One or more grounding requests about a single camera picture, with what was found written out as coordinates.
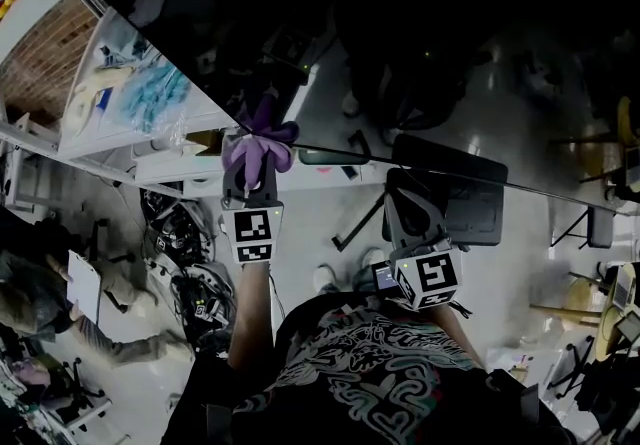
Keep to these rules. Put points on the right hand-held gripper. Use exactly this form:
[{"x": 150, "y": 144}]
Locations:
[{"x": 430, "y": 278}]

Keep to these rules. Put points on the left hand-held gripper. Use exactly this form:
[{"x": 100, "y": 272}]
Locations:
[{"x": 252, "y": 228}]

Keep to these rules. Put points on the purple fleece cloth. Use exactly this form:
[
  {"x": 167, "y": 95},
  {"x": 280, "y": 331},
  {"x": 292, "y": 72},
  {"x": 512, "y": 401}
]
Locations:
[{"x": 255, "y": 153}]

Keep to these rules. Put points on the person's left forearm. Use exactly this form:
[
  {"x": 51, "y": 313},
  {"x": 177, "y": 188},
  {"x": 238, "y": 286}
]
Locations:
[{"x": 252, "y": 313}]

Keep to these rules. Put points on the person's right forearm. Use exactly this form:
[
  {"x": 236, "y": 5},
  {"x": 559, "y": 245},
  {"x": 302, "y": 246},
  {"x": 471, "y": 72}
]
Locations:
[{"x": 457, "y": 333}]

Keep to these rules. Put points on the person's right white shoe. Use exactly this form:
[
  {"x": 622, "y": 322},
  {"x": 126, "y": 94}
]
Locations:
[{"x": 372, "y": 257}]

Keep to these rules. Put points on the person's white shoe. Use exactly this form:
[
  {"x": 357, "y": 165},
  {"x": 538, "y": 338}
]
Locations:
[
  {"x": 372, "y": 257},
  {"x": 324, "y": 277}
]

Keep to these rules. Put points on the cardboard box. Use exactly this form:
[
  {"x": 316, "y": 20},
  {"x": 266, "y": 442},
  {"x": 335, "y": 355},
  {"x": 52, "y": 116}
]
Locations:
[{"x": 205, "y": 140}]

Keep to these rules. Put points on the small black screen device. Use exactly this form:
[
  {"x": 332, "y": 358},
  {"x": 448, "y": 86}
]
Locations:
[{"x": 382, "y": 277}]

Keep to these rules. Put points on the pink disc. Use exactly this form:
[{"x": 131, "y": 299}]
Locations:
[{"x": 326, "y": 171}]

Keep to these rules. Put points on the person's grey trousers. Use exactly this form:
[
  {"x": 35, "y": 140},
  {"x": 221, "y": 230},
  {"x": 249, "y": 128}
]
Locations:
[{"x": 361, "y": 280}]

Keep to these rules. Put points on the black remote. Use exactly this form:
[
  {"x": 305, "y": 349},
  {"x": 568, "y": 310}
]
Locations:
[{"x": 350, "y": 172}]

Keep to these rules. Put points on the grey-green storage bin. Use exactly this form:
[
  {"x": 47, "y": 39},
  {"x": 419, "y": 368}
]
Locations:
[{"x": 330, "y": 158}]

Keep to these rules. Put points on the white shelf unit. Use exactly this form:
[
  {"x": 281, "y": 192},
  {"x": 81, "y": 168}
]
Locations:
[{"x": 165, "y": 173}]

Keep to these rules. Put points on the person's left white shoe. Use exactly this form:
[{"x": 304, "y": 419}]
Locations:
[{"x": 324, "y": 277}]

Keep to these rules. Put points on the blue plastic bag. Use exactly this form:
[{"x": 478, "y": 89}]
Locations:
[{"x": 150, "y": 95}]

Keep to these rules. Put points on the person's black printed shirt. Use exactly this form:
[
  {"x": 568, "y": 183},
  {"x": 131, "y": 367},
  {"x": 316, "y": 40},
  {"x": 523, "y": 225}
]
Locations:
[{"x": 375, "y": 383}]

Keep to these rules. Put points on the wooden stool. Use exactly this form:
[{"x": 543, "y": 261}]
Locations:
[{"x": 585, "y": 293}]

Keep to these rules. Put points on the white tablet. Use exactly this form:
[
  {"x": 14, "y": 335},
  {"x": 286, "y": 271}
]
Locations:
[{"x": 84, "y": 285}]

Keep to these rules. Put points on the black office chair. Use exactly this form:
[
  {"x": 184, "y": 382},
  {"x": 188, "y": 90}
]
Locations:
[
  {"x": 600, "y": 383},
  {"x": 75, "y": 393}
]

